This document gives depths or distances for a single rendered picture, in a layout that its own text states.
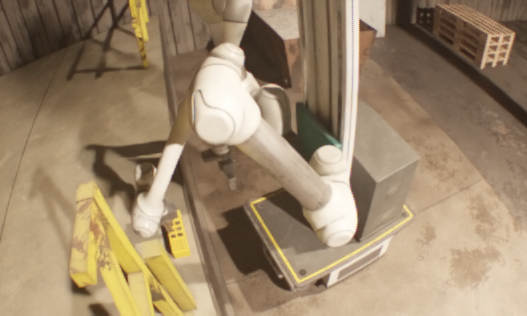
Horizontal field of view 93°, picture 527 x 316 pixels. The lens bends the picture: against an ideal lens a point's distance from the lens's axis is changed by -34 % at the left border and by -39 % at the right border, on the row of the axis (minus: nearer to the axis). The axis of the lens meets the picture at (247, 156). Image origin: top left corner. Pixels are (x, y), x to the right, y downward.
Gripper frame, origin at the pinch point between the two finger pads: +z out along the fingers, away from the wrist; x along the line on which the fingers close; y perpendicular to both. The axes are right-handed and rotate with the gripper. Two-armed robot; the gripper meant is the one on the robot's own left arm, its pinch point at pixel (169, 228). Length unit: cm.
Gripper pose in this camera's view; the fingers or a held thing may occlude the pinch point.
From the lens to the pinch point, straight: 161.8
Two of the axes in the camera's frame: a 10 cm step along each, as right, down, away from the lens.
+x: 9.6, -2.5, 1.3
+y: 2.7, 6.4, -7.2
